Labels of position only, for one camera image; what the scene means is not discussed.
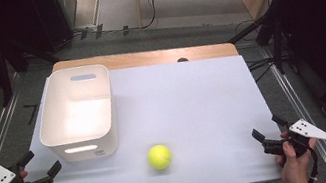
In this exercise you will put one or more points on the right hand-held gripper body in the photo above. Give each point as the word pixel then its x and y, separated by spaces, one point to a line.
pixel 306 131

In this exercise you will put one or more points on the white plastic bin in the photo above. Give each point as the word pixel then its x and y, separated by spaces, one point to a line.
pixel 78 120

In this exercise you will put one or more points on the yellow tennis ball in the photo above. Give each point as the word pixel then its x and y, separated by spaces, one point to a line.
pixel 159 156

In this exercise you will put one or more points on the person's right hand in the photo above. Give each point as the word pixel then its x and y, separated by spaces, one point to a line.
pixel 294 166

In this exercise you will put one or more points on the white table mat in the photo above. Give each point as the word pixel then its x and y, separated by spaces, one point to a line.
pixel 187 107

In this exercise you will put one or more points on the black tripod stand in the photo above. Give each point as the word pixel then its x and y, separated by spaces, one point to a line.
pixel 275 27
pixel 3 72

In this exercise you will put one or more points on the wooden table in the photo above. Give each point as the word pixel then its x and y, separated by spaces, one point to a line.
pixel 145 58

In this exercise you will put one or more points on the black cabinet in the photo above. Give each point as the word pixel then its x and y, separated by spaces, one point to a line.
pixel 49 16

